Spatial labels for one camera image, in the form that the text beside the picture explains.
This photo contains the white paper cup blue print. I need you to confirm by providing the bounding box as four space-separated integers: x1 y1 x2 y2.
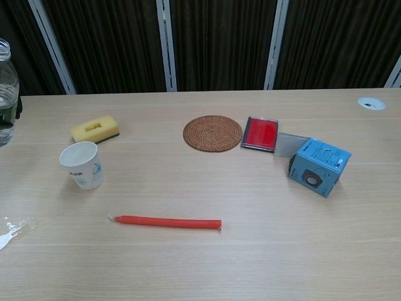
59 140 105 191

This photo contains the red pen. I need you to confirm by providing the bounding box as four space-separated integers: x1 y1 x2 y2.
107 214 223 233

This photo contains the silver partition frame post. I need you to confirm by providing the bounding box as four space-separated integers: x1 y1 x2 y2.
263 0 289 91
384 53 401 88
155 0 178 93
27 0 77 95

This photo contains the clear liquid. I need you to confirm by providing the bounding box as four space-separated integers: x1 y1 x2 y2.
0 215 41 251

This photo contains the translucent grey plastic lid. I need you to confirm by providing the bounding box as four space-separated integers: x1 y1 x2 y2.
273 132 311 159

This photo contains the white cable grommet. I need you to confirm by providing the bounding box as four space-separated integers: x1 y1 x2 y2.
357 96 387 111

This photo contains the yellow sponge with green scourer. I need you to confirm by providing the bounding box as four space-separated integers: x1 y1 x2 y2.
70 114 121 145

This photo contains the round woven rattan coaster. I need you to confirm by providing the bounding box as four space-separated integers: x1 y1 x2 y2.
182 115 244 154

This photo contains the dark fabric partition panel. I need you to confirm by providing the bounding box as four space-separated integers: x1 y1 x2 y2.
42 0 167 94
0 0 67 104
169 0 279 92
274 0 401 90

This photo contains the blue speaker carton box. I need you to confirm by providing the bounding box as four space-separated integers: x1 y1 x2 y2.
287 137 352 199

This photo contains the clear plastic bottle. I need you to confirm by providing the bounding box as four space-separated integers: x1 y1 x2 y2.
0 38 21 148

